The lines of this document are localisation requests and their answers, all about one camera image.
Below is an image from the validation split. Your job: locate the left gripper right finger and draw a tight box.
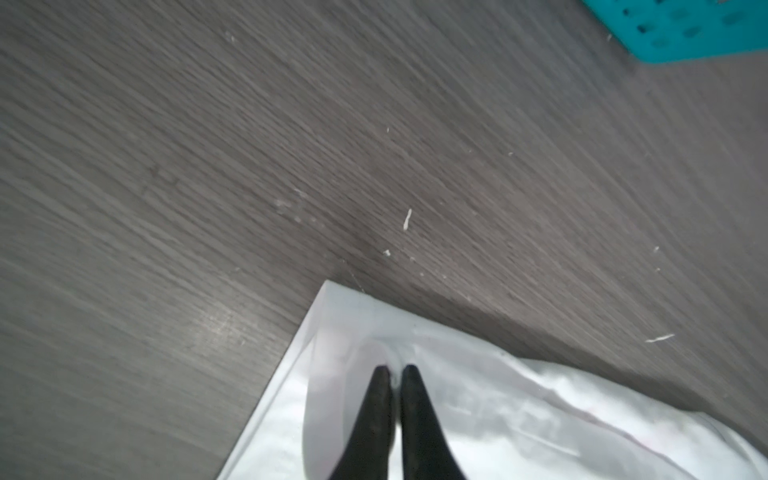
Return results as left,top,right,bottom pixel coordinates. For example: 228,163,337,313
400,364,465,480

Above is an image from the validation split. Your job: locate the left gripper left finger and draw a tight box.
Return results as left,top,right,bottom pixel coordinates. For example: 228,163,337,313
330,365,395,480

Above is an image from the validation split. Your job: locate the white grey tank top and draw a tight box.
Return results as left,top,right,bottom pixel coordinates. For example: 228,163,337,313
220,281,767,479

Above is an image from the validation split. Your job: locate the teal plastic basket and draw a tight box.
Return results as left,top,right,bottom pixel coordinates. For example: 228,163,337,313
584,0,767,64

